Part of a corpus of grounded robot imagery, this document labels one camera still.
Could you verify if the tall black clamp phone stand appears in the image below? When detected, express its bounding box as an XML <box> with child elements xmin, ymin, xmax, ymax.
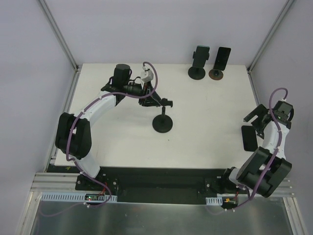
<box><xmin>152</xmin><ymin>98</ymin><xmax>173</xmax><ymax>134</ymax></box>

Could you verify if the short black round-base phone stand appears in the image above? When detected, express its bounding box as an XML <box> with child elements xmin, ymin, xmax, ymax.
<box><xmin>188</xmin><ymin>66</ymin><xmax>205</xmax><ymax>80</ymax></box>

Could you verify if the brown-base grey phone stand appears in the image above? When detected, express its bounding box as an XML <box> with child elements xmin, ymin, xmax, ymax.
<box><xmin>208</xmin><ymin>69</ymin><xmax>224</xmax><ymax>81</ymax></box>

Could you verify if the green-edged black phone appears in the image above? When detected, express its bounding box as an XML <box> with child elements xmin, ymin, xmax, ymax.
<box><xmin>192</xmin><ymin>45</ymin><xmax>210</xmax><ymax>68</ymax></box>

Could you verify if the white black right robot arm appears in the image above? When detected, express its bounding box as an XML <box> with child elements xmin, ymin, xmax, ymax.
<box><xmin>220</xmin><ymin>101</ymin><xmax>294</xmax><ymax>198</ymax></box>

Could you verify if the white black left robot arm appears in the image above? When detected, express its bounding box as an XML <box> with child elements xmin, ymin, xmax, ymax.
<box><xmin>55</xmin><ymin>62</ymin><xmax>158</xmax><ymax>190</ymax></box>

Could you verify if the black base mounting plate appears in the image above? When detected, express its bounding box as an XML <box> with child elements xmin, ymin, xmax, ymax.
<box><xmin>46</xmin><ymin>165</ymin><xmax>281</xmax><ymax>205</ymax></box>

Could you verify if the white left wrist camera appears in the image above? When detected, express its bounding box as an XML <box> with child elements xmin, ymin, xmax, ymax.
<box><xmin>140</xmin><ymin>66</ymin><xmax>154</xmax><ymax>83</ymax></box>

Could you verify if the right white cable duct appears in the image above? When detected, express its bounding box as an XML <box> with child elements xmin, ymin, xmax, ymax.
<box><xmin>205</xmin><ymin>195</ymin><xmax>238</xmax><ymax>206</ymax></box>

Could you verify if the white cable duct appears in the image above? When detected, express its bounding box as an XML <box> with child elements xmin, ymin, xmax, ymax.
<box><xmin>41</xmin><ymin>192</ymin><xmax>117</xmax><ymax>204</ymax></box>
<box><xmin>205</xmin><ymin>195</ymin><xmax>238</xmax><ymax>206</ymax></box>

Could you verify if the right aluminium frame post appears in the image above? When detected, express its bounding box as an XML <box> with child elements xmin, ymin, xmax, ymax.
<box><xmin>247</xmin><ymin>0</ymin><xmax>296</xmax><ymax>73</ymax></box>

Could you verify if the aluminium frame post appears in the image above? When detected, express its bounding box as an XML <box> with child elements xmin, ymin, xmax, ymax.
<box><xmin>247</xmin><ymin>0</ymin><xmax>296</xmax><ymax>73</ymax></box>
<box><xmin>36</xmin><ymin>0</ymin><xmax>81</xmax><ymax>71</ymax></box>

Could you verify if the left aluminium frame post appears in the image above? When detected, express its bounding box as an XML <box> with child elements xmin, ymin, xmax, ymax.
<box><xmin>36</xmin><ymin>0</ymin><xmax>81</xmax><ymax>71</ymax></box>

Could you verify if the left white cable duct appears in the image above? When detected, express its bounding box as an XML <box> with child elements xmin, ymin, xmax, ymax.
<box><xmin>41</xmin><ymin>192</ymin><xmax>117</xmax><ymax>204</ymax></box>

